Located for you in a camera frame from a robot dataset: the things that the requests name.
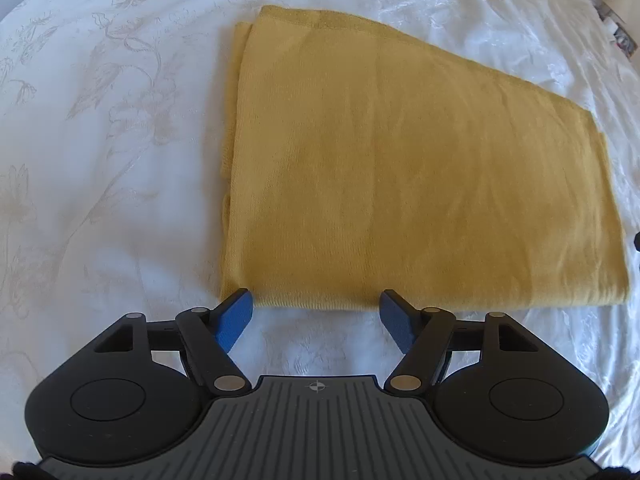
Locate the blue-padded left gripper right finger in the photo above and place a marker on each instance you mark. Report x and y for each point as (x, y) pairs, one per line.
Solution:
(422, 336)

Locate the yellow knit sweater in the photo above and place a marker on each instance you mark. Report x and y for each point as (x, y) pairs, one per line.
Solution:
(360, 159)

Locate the right framed photo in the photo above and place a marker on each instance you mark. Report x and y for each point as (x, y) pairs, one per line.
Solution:
(625, 42)

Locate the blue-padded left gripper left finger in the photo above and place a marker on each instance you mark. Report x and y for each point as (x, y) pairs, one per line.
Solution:
(208, 335)

